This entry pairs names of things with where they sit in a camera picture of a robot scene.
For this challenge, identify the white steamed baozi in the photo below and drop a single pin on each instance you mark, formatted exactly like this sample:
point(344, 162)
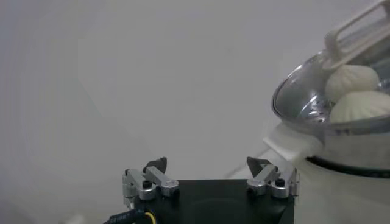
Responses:
point(350, 79)
point(362, 106)

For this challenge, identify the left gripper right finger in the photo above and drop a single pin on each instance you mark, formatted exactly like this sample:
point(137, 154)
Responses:
point(263, 178)

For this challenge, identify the white electric cooker pot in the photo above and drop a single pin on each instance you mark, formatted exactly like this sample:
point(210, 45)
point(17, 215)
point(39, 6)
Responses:
point(335, 198)

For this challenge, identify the steel steamer basket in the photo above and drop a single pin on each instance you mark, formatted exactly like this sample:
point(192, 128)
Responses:
point(350, 146)

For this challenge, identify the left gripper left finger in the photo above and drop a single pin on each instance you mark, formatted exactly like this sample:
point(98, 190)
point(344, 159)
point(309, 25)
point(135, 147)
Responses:
point(161, 179)

